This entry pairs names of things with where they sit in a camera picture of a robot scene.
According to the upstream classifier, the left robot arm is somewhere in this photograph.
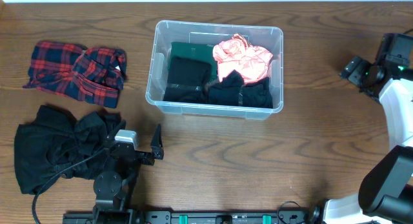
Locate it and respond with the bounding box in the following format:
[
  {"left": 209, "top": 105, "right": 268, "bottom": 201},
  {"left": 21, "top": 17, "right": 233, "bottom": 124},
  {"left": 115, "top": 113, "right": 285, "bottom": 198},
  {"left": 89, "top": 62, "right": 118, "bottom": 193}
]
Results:
[{"left": 94, "top": 120, "right": 164, "bottom": 211}]

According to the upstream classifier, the pink garment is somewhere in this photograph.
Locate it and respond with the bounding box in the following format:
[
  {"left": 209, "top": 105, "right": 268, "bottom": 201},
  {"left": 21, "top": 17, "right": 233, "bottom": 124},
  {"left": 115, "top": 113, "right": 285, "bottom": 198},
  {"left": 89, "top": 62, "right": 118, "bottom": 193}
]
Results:
[{"left": 212, "top": 34, "right": 274, "bottom": 84}]

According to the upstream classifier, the black garment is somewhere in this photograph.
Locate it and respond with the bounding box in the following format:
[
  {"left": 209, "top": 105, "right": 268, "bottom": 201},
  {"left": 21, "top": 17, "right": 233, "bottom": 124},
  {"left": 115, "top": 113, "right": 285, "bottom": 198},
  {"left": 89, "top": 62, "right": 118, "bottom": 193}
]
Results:
[
  {"left": 14, "top": 105, "right": 121, "bottom": 195},
  {"left": 163, "top": 57, "right": 212, "bottom": 104}
]

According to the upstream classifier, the black crumpled garment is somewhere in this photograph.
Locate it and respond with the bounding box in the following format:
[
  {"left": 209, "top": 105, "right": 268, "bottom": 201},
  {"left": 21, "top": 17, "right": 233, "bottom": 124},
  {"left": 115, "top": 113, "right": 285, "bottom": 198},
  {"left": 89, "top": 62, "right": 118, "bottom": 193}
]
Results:
[{"left": 14, "top": 105, "right": 121, "bottom": 195}]

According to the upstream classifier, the dark green garment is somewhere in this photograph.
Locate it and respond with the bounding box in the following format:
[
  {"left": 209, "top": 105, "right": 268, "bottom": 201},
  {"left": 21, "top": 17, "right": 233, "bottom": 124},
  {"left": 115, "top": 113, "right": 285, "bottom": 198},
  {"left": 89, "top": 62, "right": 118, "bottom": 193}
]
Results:
[{"left": 170, "top": 42, "right": 217, "bottom": 81}]

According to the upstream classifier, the black mounting rail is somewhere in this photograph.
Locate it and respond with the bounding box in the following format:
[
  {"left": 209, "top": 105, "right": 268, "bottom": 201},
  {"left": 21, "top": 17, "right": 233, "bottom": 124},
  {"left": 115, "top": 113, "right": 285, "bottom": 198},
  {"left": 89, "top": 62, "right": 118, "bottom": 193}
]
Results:
[{"left": 62, "top": 210, "right": 308, "bottom": 224}]

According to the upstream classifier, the clear plastic storage bin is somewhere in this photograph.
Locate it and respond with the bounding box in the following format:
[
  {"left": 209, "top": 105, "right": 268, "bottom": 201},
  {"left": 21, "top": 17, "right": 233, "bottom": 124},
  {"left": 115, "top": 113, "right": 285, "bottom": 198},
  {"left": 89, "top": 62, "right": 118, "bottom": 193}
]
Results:
[{"left": 145, "top": 20, "right": 284, "bottom": 120}]

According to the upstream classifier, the navy garment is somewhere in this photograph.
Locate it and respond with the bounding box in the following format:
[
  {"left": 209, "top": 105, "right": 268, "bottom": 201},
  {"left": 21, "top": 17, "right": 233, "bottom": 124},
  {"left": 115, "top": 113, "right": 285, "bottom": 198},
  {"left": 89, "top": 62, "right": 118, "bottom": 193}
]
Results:
[{"left": 207, "top": 70, "right": 273, "bottom": 108}]

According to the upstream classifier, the red navy plaid shirt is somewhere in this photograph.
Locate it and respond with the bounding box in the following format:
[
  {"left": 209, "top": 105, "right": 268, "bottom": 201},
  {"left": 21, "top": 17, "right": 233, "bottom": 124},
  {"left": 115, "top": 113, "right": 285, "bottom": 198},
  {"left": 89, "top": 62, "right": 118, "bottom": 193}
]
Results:
[{"left": 24, "top": 41, "right": 126, "bottom": 108}]

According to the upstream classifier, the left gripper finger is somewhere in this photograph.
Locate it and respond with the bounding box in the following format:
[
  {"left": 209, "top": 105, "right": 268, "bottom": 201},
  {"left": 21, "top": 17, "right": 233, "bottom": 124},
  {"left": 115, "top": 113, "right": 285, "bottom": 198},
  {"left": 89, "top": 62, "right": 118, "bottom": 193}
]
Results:
[
  {"left": 108, "top": 119, "right": 126, "bottom": 141},
  {"left": 150, "top": 124, "right": 164, "bottom": 160}
]

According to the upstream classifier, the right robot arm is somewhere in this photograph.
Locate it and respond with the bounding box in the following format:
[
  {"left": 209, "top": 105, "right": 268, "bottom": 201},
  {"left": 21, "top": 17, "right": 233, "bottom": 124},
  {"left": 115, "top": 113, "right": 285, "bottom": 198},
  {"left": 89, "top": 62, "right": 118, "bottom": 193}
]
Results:
[{"left": 306, "top": 30, "right": 412, "bottom": 223}]

